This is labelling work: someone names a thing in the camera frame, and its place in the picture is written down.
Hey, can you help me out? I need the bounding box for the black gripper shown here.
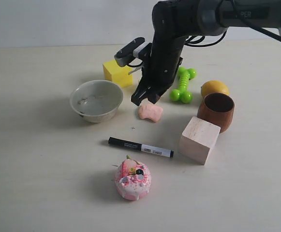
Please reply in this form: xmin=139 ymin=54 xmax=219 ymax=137
xmin=131 ymin=33 xmax=184 ymax=106

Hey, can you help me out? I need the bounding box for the pink squishy toy piece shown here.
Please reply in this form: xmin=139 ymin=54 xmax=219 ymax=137
xmin=138 ymin=104 xmax=163 ymax=122

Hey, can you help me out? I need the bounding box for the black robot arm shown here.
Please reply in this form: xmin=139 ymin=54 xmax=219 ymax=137
xmin=131 ymin=0 xmax=281 ymax=105

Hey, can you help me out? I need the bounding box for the yellow foam cube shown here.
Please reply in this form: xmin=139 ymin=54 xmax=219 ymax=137
xmin=103 ymin=59 xmax=133 ymax=88

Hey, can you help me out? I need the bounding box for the green bone dog toy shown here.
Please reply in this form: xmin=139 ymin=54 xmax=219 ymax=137
xmin=169 ymin=67 xmax=197 ymax=104

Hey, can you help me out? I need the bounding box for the grey ceramic bowl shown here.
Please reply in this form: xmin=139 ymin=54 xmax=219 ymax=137
xmin=69 ymin=80 xmax=123 ymax=123

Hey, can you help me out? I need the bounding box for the black white marker pen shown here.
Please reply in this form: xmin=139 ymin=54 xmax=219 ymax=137
xmin=108 ymin=137 xmax=174 ymax=158

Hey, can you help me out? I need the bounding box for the yellow lemon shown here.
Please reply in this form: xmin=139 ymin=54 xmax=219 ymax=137
xmin=201 ymin=80 xmax=230 ymax=98

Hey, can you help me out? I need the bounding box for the pale wooden cube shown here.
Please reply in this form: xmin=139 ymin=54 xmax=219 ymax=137
xmin=178 ymin=116 xmax=221 ymax=165

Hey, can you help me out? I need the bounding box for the brown wooden cup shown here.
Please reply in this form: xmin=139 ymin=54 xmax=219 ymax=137
xmin=197 ymin=92 xmax=235 ymax=133

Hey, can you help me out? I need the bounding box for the pink toy cake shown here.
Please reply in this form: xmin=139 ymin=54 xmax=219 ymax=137
xmin=114 ymin=156 xmax=152 ymax=201

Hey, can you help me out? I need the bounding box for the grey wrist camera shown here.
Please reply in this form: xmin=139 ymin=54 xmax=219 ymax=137
xmin=114 ymin=37 xmax=152 ymax=68

